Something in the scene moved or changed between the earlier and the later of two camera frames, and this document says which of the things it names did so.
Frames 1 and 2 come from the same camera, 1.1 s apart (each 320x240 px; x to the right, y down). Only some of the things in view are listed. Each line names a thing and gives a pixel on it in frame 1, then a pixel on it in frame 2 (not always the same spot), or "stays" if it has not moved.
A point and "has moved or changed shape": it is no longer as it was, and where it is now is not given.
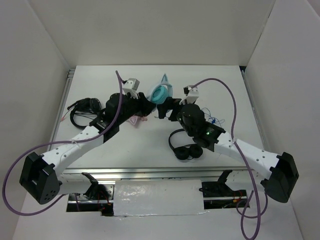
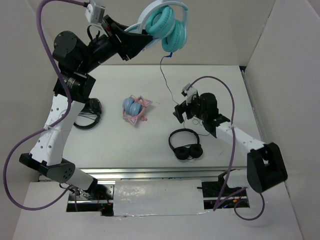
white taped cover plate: (158, 197) stays
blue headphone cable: (213, 119) has moved or changed shape
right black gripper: (170, 103) -> (182, 108)
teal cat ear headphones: (161, 92) -> (165, 21)
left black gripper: (144, 106) -> (130, 44)
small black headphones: (185, 152) stays
